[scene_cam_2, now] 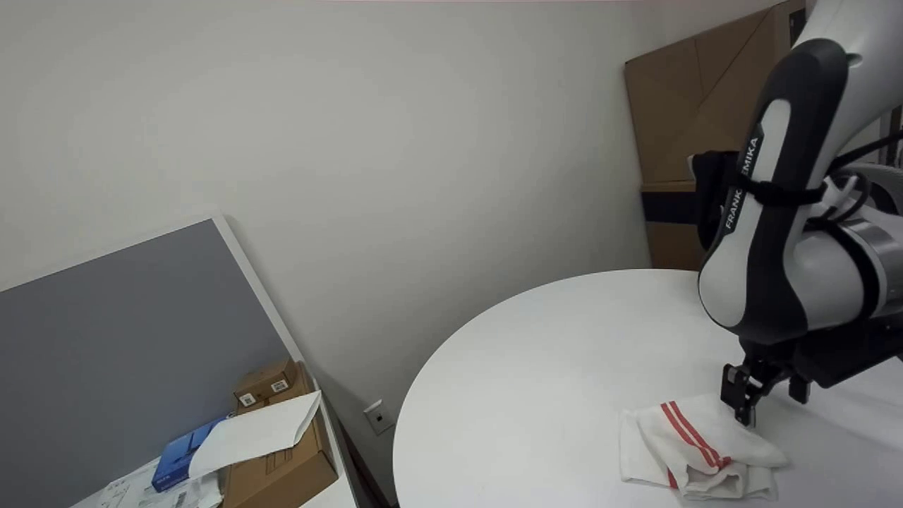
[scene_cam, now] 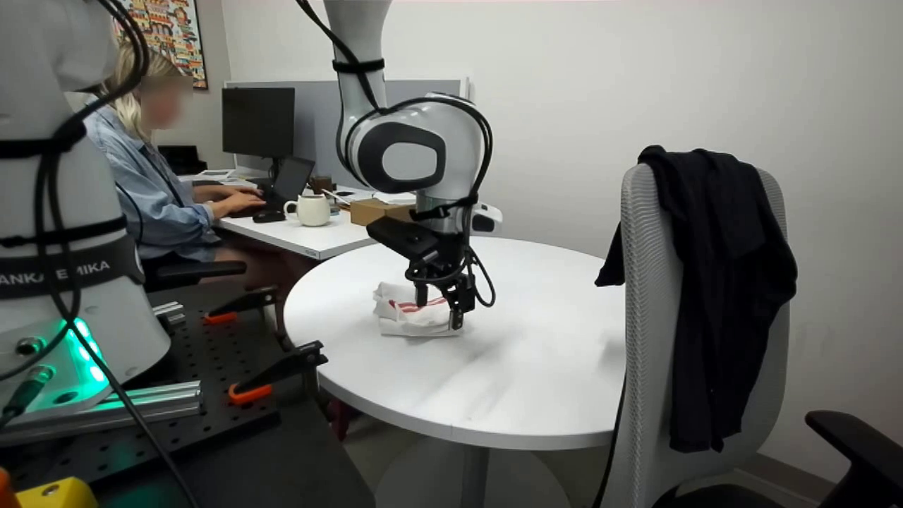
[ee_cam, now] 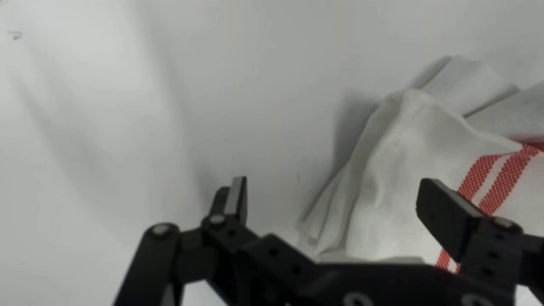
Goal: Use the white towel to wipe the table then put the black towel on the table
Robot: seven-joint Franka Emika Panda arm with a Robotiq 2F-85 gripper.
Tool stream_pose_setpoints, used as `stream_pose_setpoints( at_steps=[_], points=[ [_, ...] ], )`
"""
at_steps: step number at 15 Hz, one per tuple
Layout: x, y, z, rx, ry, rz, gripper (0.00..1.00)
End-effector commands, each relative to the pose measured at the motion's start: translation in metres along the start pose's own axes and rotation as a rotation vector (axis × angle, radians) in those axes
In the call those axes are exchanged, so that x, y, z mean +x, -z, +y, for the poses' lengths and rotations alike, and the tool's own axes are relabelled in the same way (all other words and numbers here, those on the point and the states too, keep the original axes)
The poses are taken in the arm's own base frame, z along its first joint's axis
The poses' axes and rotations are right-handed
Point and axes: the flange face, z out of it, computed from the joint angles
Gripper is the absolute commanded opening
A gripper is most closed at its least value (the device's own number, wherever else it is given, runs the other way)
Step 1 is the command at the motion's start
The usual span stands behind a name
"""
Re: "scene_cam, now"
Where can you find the colourful wall poster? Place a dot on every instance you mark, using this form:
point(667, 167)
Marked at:
point(179, 43)

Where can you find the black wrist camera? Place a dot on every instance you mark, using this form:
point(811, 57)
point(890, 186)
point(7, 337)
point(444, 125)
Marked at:
point(396, 242)

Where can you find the grey office chair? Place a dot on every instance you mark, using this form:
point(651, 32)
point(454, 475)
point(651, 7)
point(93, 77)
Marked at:
point(651, 358)

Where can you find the black orange clamp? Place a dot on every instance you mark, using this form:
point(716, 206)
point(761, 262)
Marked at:
point(241, 306)
point(279, 371)

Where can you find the black jacket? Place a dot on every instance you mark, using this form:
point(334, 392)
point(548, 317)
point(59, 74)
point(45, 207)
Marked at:
point(723, 285)

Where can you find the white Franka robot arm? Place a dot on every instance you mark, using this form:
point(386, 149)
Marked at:
point(413, 152)

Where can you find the black desk chair seat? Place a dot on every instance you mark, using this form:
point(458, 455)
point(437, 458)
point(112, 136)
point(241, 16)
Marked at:
point(187, 273)

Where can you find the white office desk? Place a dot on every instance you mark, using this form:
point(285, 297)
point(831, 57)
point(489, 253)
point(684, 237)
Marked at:
point(311, 242)

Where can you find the black chair armrest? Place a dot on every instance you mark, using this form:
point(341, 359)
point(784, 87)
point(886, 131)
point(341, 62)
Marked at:
point(862, 452)

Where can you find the aluminium rail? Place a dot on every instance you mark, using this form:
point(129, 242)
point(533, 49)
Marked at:
point(142, 403)

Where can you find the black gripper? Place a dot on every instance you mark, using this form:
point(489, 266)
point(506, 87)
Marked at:
point(443, 262)

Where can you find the white towel with red stripes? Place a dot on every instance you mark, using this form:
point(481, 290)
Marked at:
point(400, 314)

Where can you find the black computer monitor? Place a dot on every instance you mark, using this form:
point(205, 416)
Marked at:
point(259, 122)

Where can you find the person in blue shirt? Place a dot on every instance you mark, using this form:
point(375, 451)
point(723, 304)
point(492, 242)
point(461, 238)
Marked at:
point(150, 189)

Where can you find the large cardboard box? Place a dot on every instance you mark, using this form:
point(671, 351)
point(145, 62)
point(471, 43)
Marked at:
point(378, 213)

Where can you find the white teapot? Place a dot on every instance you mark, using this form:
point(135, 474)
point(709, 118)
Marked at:
point(311, 210)

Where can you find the black laptop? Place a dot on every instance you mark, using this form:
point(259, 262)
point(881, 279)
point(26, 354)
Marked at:
point(296, 176)

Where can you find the black perforated mounting board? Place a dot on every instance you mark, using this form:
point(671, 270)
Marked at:
point(201, 376)

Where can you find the yellow box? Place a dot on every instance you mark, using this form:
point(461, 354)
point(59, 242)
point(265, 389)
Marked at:
point(59, 493)

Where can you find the grey partition with white frame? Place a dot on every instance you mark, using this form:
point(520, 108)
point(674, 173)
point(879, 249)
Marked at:
point(310, 122)

